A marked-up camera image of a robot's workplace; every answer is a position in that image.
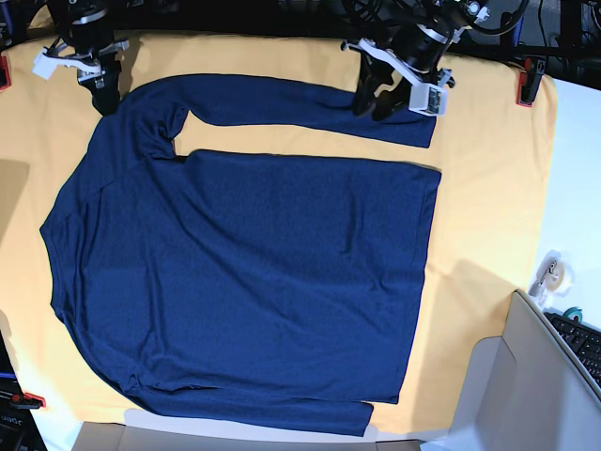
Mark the clear tape dispenser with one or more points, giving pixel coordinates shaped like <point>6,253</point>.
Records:
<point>554,277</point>

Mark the yellow table cloth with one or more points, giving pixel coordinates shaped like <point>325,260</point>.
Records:
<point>494,158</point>

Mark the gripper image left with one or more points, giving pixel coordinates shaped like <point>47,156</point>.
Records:
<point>89,45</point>

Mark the red clamp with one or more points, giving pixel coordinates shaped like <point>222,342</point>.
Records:
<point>530,79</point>
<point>26,401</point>
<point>4,73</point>

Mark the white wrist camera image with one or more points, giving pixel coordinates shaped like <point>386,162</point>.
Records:
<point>427,100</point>
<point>44,65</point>

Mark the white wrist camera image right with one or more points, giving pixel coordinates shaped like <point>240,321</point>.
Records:
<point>427,100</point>

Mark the black keyboard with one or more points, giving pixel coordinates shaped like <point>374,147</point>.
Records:
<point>579,345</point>

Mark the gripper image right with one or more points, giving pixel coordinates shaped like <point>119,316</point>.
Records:
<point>419,48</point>

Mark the dark blue long-sleeve shirt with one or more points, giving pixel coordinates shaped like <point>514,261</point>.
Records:
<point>271,290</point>

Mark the red clamp bottom left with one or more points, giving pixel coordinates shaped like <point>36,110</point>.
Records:
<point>26,401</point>

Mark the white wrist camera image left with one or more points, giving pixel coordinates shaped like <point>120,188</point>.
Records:
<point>44,65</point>

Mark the cardboard box right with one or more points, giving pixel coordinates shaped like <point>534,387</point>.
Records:
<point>526,390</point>

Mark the red clamp top left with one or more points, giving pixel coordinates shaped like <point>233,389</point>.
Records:
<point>4,73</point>

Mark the red clamp top right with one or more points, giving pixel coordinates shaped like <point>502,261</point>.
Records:
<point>530,79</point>

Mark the green tape roll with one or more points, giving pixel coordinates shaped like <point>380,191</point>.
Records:
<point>574,314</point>

